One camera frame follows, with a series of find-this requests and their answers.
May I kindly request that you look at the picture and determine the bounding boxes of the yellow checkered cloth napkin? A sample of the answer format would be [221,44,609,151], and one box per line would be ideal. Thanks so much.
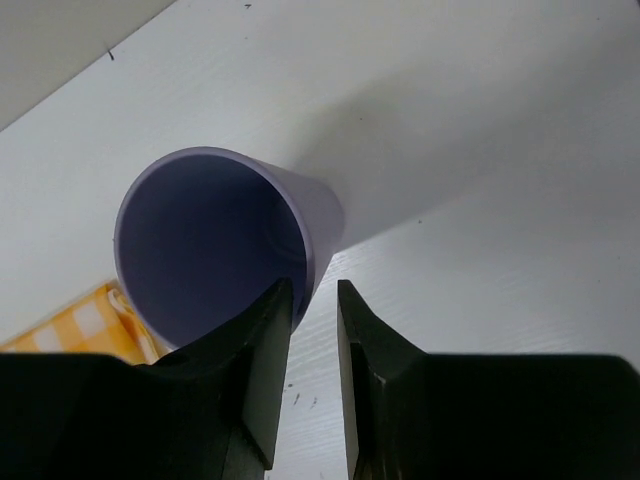
[1,282,168,365]

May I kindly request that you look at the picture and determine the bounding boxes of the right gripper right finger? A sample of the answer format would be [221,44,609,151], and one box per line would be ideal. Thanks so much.
[337,280,639,479]

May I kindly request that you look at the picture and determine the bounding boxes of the lilac plastic cup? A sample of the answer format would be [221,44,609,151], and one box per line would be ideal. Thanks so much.
[114,147,345,348]

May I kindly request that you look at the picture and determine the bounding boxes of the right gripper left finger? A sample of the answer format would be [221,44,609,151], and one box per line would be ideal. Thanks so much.
[1,279,293,479]

